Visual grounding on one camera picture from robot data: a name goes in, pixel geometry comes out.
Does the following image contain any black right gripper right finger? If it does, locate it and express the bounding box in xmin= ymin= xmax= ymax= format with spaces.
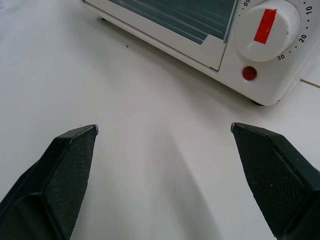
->
xmin=230 ymin=122 xmax=320 ymax=240

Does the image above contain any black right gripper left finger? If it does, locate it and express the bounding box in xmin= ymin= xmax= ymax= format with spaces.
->
xmin=0 ymin=124 xmax=100 ymax=240

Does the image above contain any white toaster oven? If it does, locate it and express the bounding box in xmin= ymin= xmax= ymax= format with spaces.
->
xmin=81 ymin=0 xmax=320 ymax=106

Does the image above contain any red round indicator light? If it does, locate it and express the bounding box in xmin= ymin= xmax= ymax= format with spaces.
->
xmin=241 ymin=65 xmax=258 ymax=82

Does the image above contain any white oven door with glass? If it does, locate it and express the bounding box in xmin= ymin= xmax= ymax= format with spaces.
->
xmin=82 ymin=0 xmax=244 ymax=73

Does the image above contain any white timer knob red stripe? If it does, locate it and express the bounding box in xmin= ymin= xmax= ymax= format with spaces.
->
xmin=234 ymin=0 xmax=302 ymax=63

